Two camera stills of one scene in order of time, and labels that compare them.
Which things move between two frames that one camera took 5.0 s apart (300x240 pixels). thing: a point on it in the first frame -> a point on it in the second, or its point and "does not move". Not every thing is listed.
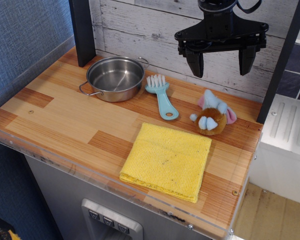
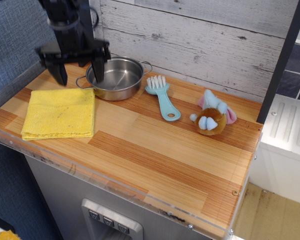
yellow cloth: [168, 161] -> [59, 113]
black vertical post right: [294, 31] does not move
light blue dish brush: [156, 84] does not move
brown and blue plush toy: [215, 116] does not move
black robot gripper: [221, 29] -> [71, 20]
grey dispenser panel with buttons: [103, 223] does not move
